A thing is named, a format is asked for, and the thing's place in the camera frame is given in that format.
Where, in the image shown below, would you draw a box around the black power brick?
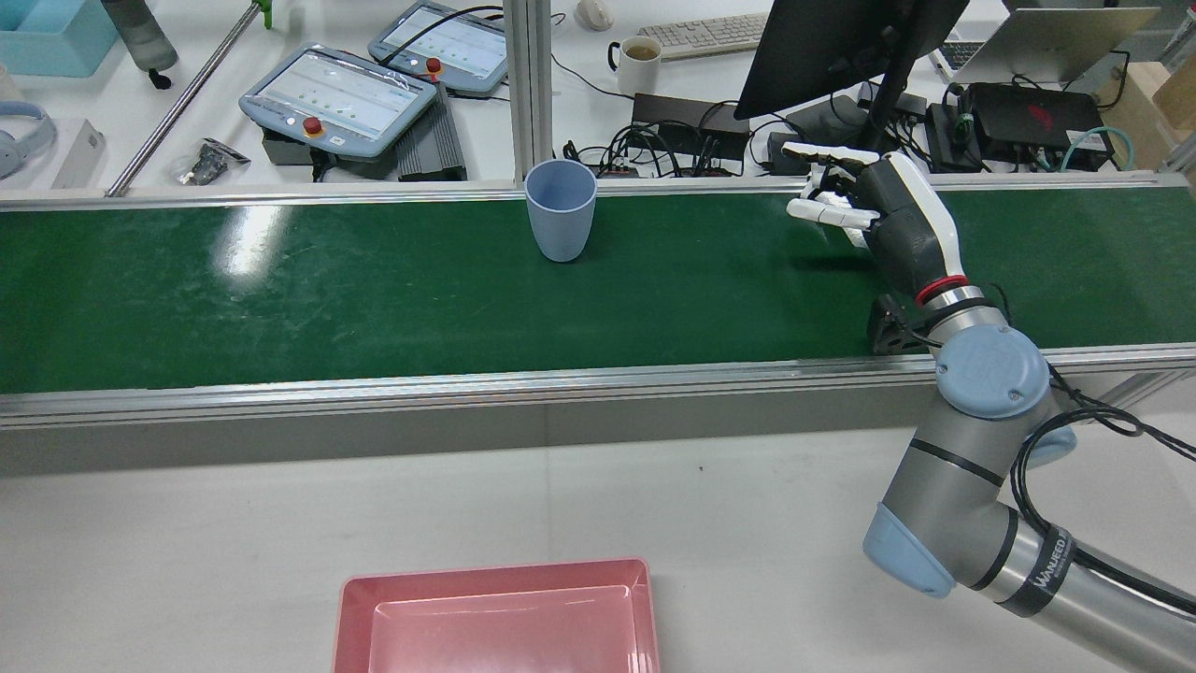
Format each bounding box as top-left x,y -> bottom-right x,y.
925,101 -> 984,175

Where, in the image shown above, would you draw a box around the black monitor stand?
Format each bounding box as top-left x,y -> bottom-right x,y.
785,0 -> 935,155

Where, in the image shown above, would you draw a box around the light blue plastic cup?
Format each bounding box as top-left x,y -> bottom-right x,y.
523,159 -> 599,264

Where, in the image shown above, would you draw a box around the aluminium profile post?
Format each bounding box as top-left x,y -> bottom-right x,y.
503,0 -> 554,188

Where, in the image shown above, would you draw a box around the black power strip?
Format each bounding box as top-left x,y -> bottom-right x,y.
631,92 -> 750,167

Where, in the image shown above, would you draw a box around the black finned power unit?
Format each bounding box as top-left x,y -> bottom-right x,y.
397,82 -> 468,182

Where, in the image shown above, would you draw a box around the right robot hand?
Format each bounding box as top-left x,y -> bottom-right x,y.
783,140 -> 970,308

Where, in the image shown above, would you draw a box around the grey teach pendant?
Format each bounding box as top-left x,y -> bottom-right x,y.
367,0 -> 510,99
238,42 -> 440,158

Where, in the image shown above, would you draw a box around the brown cardboard box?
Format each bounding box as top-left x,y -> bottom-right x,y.
1095,61 -> 1196,167

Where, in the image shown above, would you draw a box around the silver laptop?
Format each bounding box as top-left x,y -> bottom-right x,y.
930,7 -> 1161,87

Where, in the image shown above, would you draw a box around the white keyboard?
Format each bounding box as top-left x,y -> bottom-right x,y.
638,12 -> 772,63

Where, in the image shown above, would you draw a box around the pink plastic box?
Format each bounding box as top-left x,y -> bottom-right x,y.
332,558 -> 662,673

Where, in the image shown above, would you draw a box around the dark grey metal box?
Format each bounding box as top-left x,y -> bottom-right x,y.
260,126 -> 398,180

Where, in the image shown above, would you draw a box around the black computer monitor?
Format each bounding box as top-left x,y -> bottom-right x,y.
733,0 -> 971,121

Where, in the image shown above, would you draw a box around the white coffee mug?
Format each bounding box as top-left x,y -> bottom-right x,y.
607,36 -> 664,96

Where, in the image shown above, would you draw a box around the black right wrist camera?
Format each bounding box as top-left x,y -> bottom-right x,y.
866,294 -> 940,356

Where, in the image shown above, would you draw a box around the chrome metal rod tool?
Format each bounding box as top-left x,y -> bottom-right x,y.
106,0 -> 281,197

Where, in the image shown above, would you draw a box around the light blue headphones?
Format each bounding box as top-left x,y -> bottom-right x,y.
0,101 -> 59,180

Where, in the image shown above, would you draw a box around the light blue storage box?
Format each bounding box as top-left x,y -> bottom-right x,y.
0,0 -> 120,79

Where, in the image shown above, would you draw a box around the white carton box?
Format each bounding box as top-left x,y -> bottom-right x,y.
51,119 -> 107,190

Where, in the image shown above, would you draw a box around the green conveyor belt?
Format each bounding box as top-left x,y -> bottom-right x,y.
0,173 -> 1196,478

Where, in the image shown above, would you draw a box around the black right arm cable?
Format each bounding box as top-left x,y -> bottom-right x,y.
1009,360 -> 1196,618

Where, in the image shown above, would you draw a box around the plastic bag of black parts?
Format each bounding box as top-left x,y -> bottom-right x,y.
171,137 -> 251,186

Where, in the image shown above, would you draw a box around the black mini computer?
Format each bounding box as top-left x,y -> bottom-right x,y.
967,82 -> 1115,171

